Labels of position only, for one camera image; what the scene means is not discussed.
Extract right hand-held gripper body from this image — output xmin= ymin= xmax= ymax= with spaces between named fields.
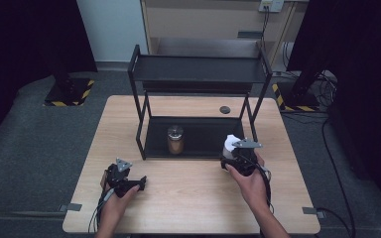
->
xmin=220 ymin=137 xmax=264 ymax=178

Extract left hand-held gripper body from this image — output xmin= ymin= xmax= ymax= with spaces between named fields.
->
xmin=104 ymin=157 xmax=139 ymax=199

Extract spice jar with white lid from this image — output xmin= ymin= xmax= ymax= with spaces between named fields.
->
xmin=222 ymin=133 xmax=246 ymax=161

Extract glass jar with silver lid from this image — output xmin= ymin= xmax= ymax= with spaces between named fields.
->
xmin=166 ymin=124 xmax=186 ymax=156

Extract black metal two-tier rack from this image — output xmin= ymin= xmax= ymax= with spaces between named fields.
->
xmin=127 ymin=44 xmax=274 ymax=163

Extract person's left hand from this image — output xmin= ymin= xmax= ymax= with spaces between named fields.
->
xmin=99 ymin=178 xmax=141 ymax=230

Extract person's right hand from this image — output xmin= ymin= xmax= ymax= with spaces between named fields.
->
xmin=224 ymin=151 xmax=273 ymax=212

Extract striped black stand base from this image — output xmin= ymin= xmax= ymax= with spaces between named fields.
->
xmin=271 ymin=81 xmax=321 ymax=113
xmin=43 ymin=77 xmax=96 ymax=108

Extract beige wooden cabinet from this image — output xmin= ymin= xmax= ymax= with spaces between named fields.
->
xmin=140 ymin=0 xmax=311 ymax=67

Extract black curtain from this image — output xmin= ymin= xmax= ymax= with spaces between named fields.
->
xmin=0 ymin=0 xmax=99 ymax=152
xmin=286 ymin=0 xmax=381 ymax=217

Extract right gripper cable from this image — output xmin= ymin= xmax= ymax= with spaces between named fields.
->
xmin=241 ymin=154 xmax=276 ymax=238

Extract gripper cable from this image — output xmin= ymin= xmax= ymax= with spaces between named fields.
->
xmin=87 ymin=187 xmax=116 ymax=235
xmin=241 ymin=154 xmax=276 ymax=238

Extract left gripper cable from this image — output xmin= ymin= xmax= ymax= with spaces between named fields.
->
xmin=87 ymin=187 xmax=116 ymax=235

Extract grey table bracket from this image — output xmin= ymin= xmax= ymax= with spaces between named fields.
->
xmin=302 ymin=206 xmax=327 ymax=219
xmin=58 ymin=202 xmax=83 ymax=213

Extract black floor cable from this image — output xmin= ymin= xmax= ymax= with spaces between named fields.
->
xmin=315 ymin=117 xmax=357 ymax=238

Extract tangle of floor cables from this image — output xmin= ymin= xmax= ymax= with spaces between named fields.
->
xmin=279 ymin=41 xmax=339 ymax=115

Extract black socket cable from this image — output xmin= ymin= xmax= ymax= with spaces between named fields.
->
xmin=259 ymin=5 xmax=271 ymax=51

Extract white wall socket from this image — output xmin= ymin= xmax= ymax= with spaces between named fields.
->
xmin=258 ymin=0 xmax=285 ymax=14

